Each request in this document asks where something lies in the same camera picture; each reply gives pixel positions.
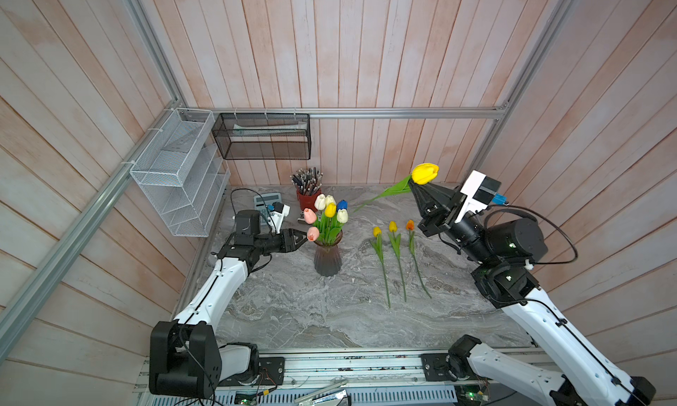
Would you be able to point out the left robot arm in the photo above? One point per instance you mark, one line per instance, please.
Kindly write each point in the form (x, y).
(185, 358)

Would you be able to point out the white wire mesh shelf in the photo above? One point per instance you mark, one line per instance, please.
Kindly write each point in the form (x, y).
(182, 174)

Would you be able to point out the dark ribbed glass vase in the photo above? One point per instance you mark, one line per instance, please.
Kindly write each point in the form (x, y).
(327, 259)

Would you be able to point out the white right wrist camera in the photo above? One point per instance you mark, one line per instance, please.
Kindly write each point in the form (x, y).
(480, 192)

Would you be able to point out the teal desk calculator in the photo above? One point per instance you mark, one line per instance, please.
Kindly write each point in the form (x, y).
(262, 202)

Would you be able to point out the orange yellow tulip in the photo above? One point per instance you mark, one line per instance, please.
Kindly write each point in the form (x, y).
(410, 226)

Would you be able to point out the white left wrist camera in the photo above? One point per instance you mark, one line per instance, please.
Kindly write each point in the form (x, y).
(276, 213)

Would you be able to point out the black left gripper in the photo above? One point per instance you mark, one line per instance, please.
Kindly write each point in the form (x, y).
(291, 246)

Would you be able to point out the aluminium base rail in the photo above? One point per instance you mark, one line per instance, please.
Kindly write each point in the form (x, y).
(373, 377)

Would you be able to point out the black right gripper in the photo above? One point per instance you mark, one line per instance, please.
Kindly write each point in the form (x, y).
(439, 217)

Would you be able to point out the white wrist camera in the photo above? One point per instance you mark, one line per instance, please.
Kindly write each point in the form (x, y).
(276, 213)
(480, 192)

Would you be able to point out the bundle of pencils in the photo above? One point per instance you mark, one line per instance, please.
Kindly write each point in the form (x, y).
(308, 181)

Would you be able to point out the pink tulip lower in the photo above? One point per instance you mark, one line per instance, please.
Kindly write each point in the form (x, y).
(313, 234)

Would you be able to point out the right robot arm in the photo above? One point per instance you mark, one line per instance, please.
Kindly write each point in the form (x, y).
(504, 242)

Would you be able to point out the red metal pencil bucket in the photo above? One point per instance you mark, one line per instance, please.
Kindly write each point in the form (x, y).
(308, 201)

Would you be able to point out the black wire mesh basket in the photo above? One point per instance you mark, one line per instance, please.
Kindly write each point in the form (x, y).
(263, 136)

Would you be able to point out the pale white tulip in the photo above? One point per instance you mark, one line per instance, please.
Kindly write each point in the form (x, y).
(342, 216)

